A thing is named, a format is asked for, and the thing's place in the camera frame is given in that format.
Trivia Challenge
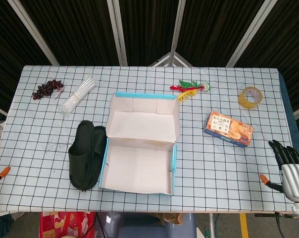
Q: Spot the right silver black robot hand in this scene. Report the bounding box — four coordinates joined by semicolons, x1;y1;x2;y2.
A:
259;139;299;202

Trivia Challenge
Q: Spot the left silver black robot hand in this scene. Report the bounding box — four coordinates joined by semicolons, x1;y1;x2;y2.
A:
0;166;11;184

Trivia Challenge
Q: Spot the black rubber slipper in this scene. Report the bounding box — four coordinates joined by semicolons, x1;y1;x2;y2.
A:
76;125;108;193
68;120;97;190

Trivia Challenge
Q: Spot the light blue shoe box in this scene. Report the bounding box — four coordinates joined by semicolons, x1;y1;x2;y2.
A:
99;91;181;196

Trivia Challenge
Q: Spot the orange blue biscuit box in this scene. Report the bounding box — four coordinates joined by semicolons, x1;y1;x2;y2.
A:
202;111;254;149

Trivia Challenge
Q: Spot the red patterned bag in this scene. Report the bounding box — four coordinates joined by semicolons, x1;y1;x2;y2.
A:
39;211;97;238

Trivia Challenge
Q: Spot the dark red grape bunch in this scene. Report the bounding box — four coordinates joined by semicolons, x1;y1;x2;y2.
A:
32;79;65;101

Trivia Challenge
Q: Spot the metal table leg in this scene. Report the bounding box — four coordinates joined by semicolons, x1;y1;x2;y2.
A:
208;213;214;238

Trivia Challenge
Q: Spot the yellow packing tape roll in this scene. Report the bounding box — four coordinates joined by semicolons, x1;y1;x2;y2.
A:
238;86;263;109

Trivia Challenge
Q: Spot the clear plastic straw bundle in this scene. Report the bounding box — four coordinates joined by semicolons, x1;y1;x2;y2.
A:
59;74;98;117

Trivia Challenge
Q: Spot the black pleated curtain panel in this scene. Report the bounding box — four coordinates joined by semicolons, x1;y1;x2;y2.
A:
113;0;180;66
19;0;120;66
235;0;299;112
176;0;266;67
0;0;52;107

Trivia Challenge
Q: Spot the brown paper bag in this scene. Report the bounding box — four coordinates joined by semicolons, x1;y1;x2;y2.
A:
156;213;184;226

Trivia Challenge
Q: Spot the colourful feather shuttlecock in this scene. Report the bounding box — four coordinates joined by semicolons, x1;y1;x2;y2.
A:
169;79;211;103

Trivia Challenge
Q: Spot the grey blue chair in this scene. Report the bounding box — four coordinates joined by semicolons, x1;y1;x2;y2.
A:
96;212;197;238

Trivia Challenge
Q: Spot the blue cable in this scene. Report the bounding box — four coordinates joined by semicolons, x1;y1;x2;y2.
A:
215;213;221;238

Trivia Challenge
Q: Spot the white screen frame post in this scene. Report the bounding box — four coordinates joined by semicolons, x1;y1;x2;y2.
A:
226;0;280;67
170;0;187;66
106;0;128;66
7;0;60;66

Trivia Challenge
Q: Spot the white triangular frame foot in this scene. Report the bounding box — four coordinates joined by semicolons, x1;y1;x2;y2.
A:
149;52;194;67

